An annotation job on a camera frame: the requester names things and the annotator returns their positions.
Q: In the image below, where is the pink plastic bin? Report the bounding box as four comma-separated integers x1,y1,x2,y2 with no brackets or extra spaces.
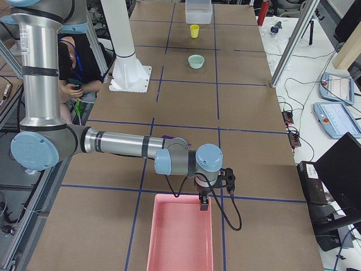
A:
147,194,214,270

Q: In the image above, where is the lower teach pendant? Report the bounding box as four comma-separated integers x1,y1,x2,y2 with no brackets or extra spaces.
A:
313,102,360,139

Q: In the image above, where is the black handheld tool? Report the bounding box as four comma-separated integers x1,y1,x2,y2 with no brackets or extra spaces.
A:
270,21,282,34

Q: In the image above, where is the aluminium frame post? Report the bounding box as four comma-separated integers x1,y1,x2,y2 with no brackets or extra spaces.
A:
270,0,320,88

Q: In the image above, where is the seated person in black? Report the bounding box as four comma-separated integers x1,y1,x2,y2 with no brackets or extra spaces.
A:
58,34,103,124

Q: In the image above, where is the yellow plastic cup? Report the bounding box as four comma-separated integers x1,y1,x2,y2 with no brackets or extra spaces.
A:
190,24,200,38

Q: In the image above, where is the red bottle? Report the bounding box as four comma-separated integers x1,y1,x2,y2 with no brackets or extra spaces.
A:
257,0,270,26

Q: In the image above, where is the teach pendant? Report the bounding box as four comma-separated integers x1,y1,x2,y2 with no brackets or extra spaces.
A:
313,102,360,139
319,72,355,106

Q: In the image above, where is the mint green bowl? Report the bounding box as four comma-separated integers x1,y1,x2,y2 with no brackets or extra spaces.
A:
188,54,205,69

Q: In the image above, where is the black monitor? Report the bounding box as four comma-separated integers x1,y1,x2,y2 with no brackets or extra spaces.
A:
314,132,360,215

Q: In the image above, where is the upper teach pendant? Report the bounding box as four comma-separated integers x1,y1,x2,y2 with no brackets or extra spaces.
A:
319,72,355,106

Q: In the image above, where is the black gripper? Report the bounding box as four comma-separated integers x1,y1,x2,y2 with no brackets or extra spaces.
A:
195,172,219,211

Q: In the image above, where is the purple cloth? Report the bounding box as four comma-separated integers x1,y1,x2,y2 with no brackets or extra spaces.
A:
162,135,176,139

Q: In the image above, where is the black computer box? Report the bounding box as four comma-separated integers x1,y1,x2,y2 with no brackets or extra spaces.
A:
297,161,328,206

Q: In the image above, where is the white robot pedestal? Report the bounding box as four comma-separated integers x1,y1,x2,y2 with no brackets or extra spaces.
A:
101,0,152,93

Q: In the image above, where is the orange black connector strip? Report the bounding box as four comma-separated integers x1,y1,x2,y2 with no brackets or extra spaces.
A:
281,111,301,149

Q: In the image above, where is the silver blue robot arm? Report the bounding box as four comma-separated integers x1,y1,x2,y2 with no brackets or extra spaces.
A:
10,1,223,211

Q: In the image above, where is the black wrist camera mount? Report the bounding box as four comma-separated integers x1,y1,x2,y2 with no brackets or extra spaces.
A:
213,168,236,196

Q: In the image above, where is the wooden beam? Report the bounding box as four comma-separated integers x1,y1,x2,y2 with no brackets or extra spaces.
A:
333,24,360,69

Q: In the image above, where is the clear plastic storage box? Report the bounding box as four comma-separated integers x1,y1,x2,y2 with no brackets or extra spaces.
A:
185,0,213,24

